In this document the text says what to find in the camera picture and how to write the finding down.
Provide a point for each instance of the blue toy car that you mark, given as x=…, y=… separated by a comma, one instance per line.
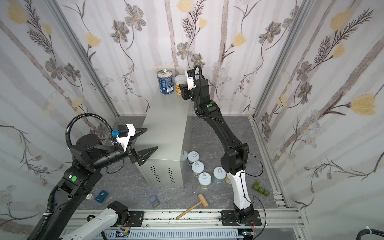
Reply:
x=100, y=198

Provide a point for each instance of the small grey blue block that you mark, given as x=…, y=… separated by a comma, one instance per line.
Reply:
x=155, y=202

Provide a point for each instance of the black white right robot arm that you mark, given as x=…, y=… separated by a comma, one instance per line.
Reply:
x=236, y=153

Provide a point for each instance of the aluminium rail base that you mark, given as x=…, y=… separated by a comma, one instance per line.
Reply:
x=198, y=224

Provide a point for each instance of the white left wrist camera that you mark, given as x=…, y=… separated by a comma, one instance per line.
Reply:
x=121, y=137

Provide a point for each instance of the white can near cabinet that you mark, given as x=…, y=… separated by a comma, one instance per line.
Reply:
x=193, y=157

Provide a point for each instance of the grey metal cabinet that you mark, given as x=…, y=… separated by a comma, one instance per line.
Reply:
x=169, y=124

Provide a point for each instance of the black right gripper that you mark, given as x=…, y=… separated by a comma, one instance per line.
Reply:
x=185, y=91

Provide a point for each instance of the yellow labelled white can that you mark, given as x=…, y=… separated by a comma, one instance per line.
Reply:
x=227, y=179

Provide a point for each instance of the blue labelled tin can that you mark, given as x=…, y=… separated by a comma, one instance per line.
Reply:
x=166, y=82

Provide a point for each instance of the orange can with plastic lid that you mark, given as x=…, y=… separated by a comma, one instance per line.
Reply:
x=180, y=80

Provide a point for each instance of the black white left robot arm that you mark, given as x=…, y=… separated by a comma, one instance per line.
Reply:
x=89, y=157

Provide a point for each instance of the wooden mallet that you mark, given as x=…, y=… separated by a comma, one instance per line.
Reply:
x=202, y=201

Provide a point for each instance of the green labelled white can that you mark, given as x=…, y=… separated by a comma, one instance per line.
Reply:
x=205, y=180

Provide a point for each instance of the pink labelled white can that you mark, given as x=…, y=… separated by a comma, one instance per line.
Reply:
x=198, y=168

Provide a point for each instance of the green toy block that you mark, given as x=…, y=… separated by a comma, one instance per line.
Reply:
x=257, y=187

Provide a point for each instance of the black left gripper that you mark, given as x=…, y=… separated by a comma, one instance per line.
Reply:
x=133, y=150

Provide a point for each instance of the teal labelled white can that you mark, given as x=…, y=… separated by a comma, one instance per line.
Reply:
x=219, y=174

